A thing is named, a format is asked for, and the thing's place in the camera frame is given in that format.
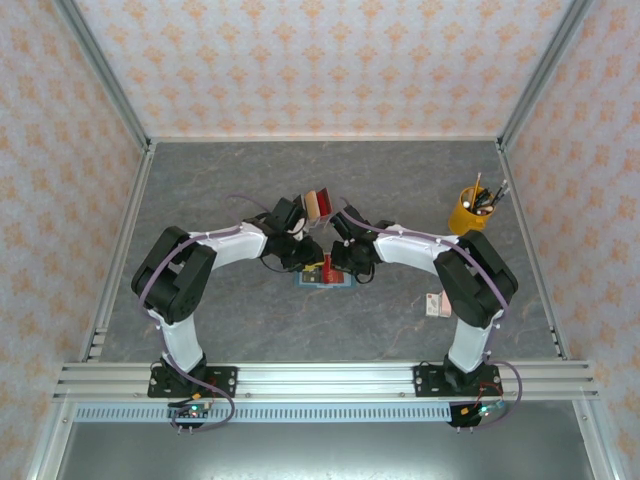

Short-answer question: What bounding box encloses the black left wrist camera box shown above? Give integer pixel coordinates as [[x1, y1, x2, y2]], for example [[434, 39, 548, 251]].
[[271, 196, 310, 237]]

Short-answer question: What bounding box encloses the slotted grey cable duct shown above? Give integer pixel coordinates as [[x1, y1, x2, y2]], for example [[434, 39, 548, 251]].
[[73, 404, 456, 425]]

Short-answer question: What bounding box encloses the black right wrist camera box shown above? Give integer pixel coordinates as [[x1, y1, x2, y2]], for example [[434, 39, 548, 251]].
[[328, 205, 374, 242]]

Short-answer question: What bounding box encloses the pink white small box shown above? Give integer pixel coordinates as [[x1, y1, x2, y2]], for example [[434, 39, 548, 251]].
[[425, 292, 451, 319]]

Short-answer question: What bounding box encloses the blue card holder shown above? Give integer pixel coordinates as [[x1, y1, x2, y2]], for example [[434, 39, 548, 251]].
[[293, 252, 357, 290]]

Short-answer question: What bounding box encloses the aluminium front rail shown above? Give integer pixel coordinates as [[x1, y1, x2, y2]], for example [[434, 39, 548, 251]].
[[52, 360, 600, 402]]

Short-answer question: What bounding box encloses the aluminium frame post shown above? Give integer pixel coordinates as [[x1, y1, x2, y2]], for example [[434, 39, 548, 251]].
[[497, 0, 596, 149], [572, 399, 619, 480], [52, 0, 154, 151], [24, 399, 76, 480]]

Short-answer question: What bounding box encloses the yellow metal cup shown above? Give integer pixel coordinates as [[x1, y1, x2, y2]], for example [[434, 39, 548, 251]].
[[447, 185, 497, 240]]

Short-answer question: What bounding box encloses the red box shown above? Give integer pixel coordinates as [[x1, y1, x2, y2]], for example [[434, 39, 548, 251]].
[[299, 186, 335, 230]]

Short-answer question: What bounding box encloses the grey metal panel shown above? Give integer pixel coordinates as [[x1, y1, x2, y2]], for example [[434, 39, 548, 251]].
[[47, 422, 601, 480]]

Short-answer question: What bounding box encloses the small circuit board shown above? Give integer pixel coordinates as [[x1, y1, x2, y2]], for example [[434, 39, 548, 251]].
[[452, 399, 506, 430], [169, 402, 214, 431]]

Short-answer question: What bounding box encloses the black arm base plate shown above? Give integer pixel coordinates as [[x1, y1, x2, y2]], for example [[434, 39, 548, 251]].
[[146, 365, 240, 400], [412, 365, 504, 400]]

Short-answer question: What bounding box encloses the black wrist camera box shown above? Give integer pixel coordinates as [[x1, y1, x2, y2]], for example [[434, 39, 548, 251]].
[[328, 205, 374, 242], [271, 196, 310, 237]]

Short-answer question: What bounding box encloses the aluminium side rail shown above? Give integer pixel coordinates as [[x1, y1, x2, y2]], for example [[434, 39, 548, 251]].
[[79, 142, 157, 362], [495, 141, 571, 361]]

